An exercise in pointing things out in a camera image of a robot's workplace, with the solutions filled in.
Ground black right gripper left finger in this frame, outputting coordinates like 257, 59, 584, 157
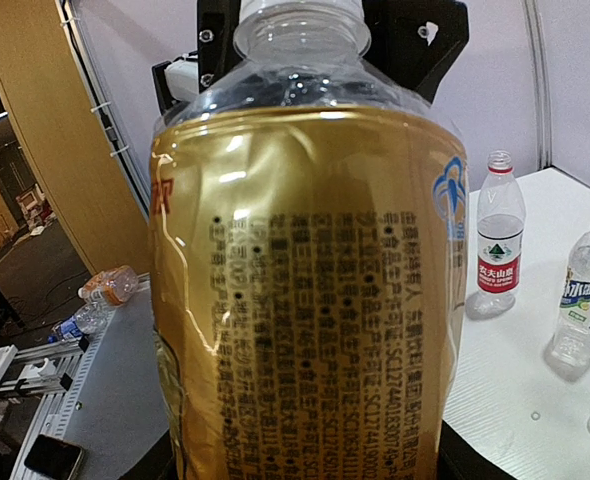
129, 431, 175, 480

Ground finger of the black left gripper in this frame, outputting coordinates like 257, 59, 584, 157
363, 0, 469, 100
197, 0, 241, 90

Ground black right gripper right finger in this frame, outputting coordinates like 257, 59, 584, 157
439, 424, 515, 480

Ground amber tea bottle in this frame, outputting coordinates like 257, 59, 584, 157
149, 1, 468, 479

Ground clear bottle green blue label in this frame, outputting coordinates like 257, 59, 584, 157
545, 230, 590, 381

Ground clear bottle red label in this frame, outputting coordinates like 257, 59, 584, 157
466, 150, 526, 320

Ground background crushed clear bottle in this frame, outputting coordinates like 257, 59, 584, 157
47, 303, 111, 343

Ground background orange cap bottle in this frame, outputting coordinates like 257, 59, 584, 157
78, 265, 139, 307

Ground black smartphone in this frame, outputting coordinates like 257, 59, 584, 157
23, 434, 85, 480

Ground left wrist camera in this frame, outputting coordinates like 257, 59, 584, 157
151, 51, 200, 115

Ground left aluminium side rail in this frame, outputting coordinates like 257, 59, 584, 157
0, 279, 151, 480

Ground left aluminium frame post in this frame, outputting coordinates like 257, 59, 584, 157
522, 0, 553, 170

